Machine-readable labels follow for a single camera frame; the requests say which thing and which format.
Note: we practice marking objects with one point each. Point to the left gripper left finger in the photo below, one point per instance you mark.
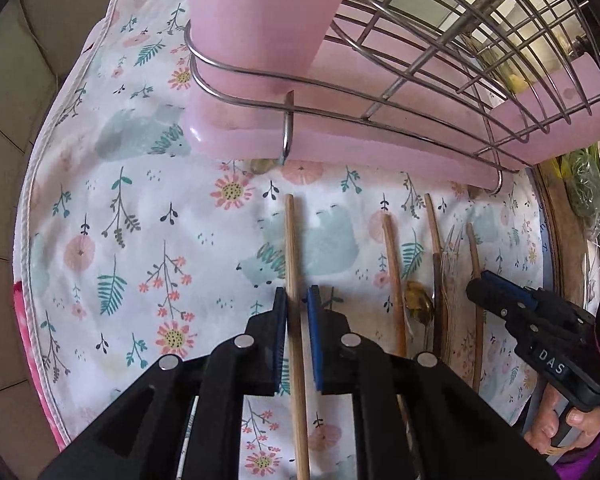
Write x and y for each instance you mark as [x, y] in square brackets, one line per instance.
[248, 364]

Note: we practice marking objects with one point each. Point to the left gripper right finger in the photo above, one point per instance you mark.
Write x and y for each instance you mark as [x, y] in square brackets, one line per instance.
[345, 362]

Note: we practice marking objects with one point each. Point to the dark wooden chopstick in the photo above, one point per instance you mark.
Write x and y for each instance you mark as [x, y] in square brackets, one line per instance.
[396, 286]

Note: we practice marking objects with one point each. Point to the light wooden chopstick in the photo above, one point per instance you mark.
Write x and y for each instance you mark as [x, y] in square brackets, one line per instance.
[295, 349]

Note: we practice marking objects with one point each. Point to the clear plastic fork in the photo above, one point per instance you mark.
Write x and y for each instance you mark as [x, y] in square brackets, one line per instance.
[451, 257]

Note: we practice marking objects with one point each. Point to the brown wooden chopstick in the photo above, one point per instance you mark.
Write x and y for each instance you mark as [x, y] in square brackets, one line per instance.
[440, 316]

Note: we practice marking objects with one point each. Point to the person's right hand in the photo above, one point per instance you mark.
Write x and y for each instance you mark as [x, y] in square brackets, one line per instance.
[546, 423]

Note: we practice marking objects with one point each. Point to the gold metal spoon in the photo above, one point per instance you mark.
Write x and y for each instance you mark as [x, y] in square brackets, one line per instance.
[421, 307]

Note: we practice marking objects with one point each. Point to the thin wooden chopstick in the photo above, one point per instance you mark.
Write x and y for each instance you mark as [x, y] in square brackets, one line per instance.
[479, 316]

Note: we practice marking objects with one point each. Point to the floral bear print cloth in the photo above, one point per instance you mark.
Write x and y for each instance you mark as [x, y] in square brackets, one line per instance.
[130, 245]

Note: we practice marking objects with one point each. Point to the green onions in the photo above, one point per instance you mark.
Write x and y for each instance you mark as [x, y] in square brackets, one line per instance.
[580, 171]

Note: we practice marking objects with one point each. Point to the pink utensil cup left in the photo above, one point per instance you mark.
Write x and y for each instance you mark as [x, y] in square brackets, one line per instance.
[551, 118]

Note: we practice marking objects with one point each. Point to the pink utensil cup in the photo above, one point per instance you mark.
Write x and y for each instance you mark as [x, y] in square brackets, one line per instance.
[551, 118]
[254, 41]

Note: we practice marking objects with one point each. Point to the pink drip tray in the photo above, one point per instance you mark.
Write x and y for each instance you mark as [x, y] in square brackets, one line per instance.
[284, 129]

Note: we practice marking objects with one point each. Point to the pink utensil cup right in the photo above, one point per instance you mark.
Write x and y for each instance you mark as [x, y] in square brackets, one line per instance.
[254, 41]

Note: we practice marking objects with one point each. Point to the metal wire dish rack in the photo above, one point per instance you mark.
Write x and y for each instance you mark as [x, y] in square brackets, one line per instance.
[436, 68]

